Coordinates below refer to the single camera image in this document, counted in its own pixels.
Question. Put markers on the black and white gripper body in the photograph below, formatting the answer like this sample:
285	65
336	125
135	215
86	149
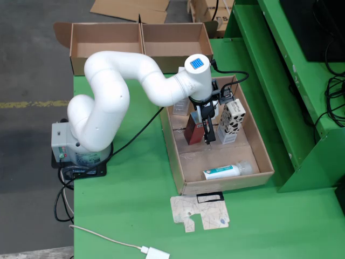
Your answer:
211	109

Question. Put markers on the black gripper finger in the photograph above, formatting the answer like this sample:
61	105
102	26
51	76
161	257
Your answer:
197	113
209	132

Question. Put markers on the dark red tall carton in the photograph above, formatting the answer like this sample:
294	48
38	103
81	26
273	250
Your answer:
192	135

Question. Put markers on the grey robot base box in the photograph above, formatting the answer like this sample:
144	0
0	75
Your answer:
58	140

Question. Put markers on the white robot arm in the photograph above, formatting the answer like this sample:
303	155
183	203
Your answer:
107	108

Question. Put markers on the shallow cardboard tray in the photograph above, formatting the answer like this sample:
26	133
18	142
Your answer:
215	159

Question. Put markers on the brown cardboard box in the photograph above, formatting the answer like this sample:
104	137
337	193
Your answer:
107	40
172	48

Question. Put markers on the scribbled flat cardboard piece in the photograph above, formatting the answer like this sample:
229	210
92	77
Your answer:
210	213

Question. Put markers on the white tall carton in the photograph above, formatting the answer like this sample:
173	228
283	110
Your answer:
180	109

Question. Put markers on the cow print carton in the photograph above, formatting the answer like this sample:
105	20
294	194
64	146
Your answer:
231	124

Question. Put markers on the white tube teal label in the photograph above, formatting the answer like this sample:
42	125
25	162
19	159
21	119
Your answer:
221	171

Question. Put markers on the green metal rack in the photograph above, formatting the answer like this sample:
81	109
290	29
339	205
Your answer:
269	94

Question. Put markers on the black monitor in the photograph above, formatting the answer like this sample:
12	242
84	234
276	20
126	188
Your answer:
304	27

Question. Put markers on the white power adapter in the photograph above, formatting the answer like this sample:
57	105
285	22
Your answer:
159	254

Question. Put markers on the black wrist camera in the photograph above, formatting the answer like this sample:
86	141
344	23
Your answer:
226	95

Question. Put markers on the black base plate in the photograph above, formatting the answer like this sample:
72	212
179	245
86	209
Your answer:
99	171

